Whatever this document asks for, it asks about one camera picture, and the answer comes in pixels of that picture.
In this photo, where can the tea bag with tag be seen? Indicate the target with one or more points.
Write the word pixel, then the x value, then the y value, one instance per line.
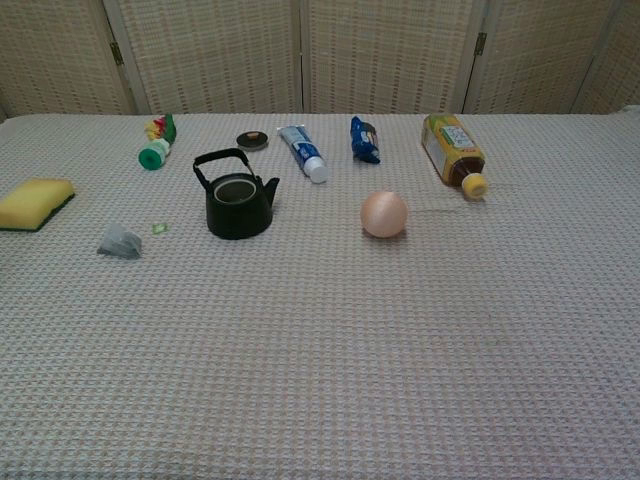
pixel 119 243

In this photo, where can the small black teapot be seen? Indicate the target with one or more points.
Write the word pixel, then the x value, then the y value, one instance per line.
pixel 239 217

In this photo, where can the small round dark lid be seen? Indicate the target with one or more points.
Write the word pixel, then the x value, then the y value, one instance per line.
pixel 252 140

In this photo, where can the yellow tea bottle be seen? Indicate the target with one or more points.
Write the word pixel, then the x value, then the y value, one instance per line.
pixel 450 147

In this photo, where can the peach ball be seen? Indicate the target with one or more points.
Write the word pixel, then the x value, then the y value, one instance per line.
pixel 383 214

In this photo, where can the blue white toothpaste tube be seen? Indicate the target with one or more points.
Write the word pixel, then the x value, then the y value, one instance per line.
pixel 301 148

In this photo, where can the blue snack packet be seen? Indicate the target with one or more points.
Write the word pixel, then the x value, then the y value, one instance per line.
pixel 363 142

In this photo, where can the woven checked tablecloth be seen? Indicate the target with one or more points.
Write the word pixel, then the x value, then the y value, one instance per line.
pixel 320 350

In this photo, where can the woven folding screen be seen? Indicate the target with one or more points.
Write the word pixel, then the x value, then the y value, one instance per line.
pixel 215 55

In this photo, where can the yellow green sponge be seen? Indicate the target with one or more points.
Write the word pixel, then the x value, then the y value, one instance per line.
pixel 32 202

